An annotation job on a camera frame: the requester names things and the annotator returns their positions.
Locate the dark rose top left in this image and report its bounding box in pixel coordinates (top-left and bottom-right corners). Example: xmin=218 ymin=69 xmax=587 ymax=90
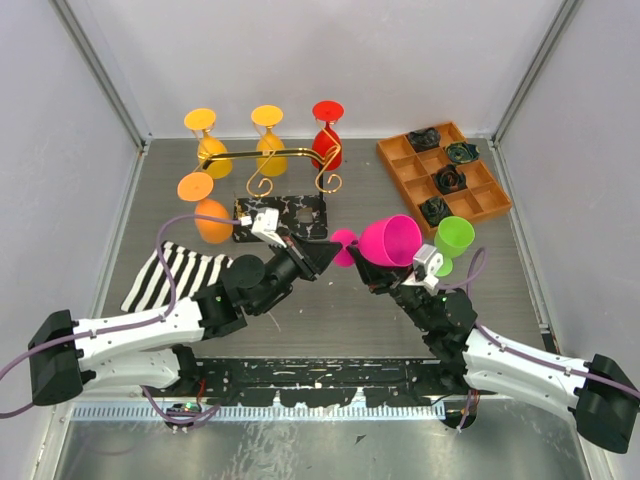
xmin=406 ymin=127 xmax=441 ymax=153

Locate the gold wine glass rack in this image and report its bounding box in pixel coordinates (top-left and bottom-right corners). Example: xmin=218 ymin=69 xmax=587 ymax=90
xmin=189 ymin=122 xmax=346 ymax=244

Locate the red plastic wine glass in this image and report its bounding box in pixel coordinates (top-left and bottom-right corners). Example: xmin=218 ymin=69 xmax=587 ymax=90
xmin=312 ymin=100 xmax=344 ymax=171

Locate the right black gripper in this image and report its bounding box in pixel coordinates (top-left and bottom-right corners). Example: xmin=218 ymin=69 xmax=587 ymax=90
xmin=347 ymin=239 xmax=435 ymax=332

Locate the dark rose bottom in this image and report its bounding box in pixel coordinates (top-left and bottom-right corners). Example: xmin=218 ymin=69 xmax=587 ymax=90
xmin=419 ymin=196 xmax=453 ymax=227

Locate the white slotted cable duct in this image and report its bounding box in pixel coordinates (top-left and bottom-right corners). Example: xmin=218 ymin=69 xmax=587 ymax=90
xmin=69 ymin=401 xmax=446 ymax=422

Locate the orange plastic wine glass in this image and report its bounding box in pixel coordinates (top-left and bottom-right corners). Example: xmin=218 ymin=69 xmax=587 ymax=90
xmin=177 ymin=172 xmax=233 ymax=244

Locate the yellow plastic wine glass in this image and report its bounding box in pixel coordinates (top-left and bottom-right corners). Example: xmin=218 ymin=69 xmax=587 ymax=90
xmin=184 ymin=108 xmax=233 ymax=180

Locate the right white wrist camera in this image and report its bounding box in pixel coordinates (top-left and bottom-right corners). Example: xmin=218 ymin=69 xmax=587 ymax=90
xmin=412 ymin=244 xmax=444 ymax=291

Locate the pink plastic wine glass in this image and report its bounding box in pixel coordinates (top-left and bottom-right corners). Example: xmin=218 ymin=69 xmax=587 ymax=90
xmin=329 ymin=214 xmax=423 ymax=268

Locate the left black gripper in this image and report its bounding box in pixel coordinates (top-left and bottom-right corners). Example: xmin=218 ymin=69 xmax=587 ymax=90
xmin=252 ymin=231 xmax=343 ymax=316

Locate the dark green rose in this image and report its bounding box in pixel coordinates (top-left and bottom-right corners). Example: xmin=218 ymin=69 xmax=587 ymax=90
xmin=445 ymin=142 xmax=480 ymax=165

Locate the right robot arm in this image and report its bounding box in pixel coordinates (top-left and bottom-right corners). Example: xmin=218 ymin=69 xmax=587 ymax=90
xmin=346 ymin=245 xmax=639 ymax=454

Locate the orange compartment tray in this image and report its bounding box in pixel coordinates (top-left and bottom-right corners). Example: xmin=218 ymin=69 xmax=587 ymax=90
xmin=377 ymin=122 xmax=512 ymax=236

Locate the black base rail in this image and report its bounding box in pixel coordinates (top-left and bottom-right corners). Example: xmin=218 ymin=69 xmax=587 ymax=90
xmin=139 ymin=355 xmax=501 ymax=411

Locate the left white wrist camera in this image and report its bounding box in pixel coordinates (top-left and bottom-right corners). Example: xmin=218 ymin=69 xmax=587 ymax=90
xmin=239 ymin=207 xmax=285 ymax=247

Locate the dark red rose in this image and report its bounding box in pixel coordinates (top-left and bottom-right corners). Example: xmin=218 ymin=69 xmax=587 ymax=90
xmin=433 ymin=165 xmax=467 ymax=195

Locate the black white striped cloth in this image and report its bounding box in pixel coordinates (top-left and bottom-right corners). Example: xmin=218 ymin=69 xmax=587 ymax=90
xmin=121 ymin=240 xmax=236 ymax=312

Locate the green plastic wine glass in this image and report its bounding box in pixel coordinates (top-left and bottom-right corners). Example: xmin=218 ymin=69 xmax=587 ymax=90
xmin=434 ymin=216 xmax=475 ymax=277

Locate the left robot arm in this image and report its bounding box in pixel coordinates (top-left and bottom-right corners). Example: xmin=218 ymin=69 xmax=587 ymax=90
xmin=28 ymin=235 xmax=342 ymax=406

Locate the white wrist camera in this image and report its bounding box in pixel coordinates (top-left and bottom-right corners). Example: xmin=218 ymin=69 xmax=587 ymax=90
xmin=239 ymin=207 xmax=285 ymax=247
xmin=412 ymin=244 xmax=444 ymax=291

